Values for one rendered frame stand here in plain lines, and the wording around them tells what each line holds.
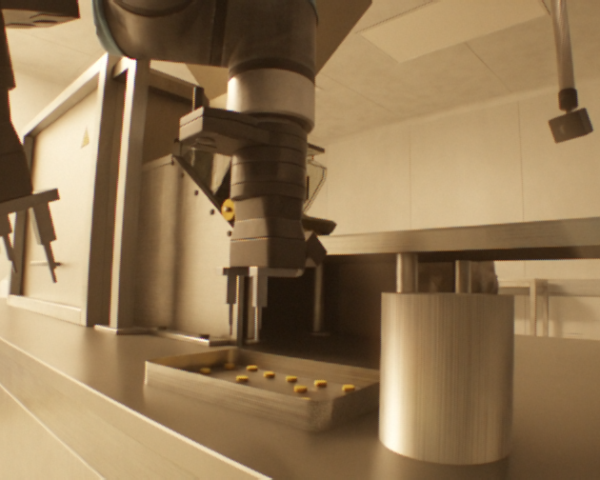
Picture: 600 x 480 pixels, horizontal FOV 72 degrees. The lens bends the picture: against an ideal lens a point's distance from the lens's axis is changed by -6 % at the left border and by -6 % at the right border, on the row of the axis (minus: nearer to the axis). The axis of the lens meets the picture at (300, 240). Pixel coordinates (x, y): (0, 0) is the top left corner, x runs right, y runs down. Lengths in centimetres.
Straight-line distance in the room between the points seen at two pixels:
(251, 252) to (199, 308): 32
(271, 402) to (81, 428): 21
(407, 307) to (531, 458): 11
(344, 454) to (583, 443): 15
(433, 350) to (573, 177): 415
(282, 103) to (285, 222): 11
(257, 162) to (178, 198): 41
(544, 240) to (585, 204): 388
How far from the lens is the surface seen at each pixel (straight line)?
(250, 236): 42
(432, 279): 73
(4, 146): 31
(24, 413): 65
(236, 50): 46
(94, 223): 90
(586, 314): 426
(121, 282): 80
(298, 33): 46
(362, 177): 530
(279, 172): 41
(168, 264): 81
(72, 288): 106
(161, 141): 99
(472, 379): 25
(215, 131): 39
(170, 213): 82
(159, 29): 44
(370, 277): 78
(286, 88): 43
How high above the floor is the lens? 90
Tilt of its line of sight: 5 degrees up
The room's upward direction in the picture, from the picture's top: 1 degrees clockwise
